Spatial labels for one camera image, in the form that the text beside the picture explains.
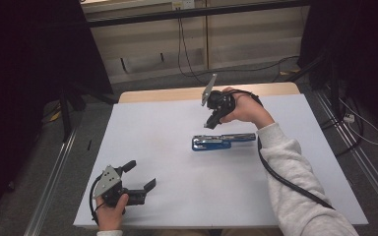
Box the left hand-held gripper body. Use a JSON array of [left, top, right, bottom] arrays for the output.
[[93, 164, 147, 208]]

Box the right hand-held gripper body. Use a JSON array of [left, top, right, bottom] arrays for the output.
[[201, 73, 237, 123]]

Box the blue metal stapler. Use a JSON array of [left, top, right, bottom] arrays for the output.
[[191, 132, 257, 152]]

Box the person's right hand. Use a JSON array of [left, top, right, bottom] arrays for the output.
[[219, 86, 276, 130]]

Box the person's left hand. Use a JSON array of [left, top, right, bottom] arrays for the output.
[[94, 193, 130, 232]]

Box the white table mat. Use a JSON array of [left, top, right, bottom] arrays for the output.
[[73, 92, 369, 230]]

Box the black tripod stand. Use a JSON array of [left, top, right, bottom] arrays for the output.
[[58, 82, 119, 143]]

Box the black stand leg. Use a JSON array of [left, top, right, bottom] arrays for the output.
[[288, 48, 329, 84]]

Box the black horizontal bar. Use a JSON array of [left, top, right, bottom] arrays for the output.
[[86, 0, 310, 30]]

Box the black curtain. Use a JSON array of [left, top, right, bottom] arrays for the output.
[[296, 0, 378, 141], [0, 0, 114, 230]]

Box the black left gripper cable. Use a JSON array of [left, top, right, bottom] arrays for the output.
[[89, 174, 104, 226]]

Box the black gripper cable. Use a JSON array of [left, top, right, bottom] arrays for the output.
[[89, 174, 104, 226], [222, 88, 336, 211]]

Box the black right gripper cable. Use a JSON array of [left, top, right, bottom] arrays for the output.
[[222, 88, 336, 211]]

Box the aluminium floor rail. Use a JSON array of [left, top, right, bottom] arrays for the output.
[[23, 128, 79, 236], [312, 88, 378, 215]]

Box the black hanging cable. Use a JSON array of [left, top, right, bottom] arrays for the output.
[[176, 17, 301, 84]]

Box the white wall socket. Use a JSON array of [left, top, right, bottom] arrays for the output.
[[171, 0, 197, 11]]

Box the black floor cable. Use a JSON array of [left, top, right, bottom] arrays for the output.
[[319, 92, 366, 157]]

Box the white floor cable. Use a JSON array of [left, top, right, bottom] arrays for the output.
[[337, 97, 378, 147]]

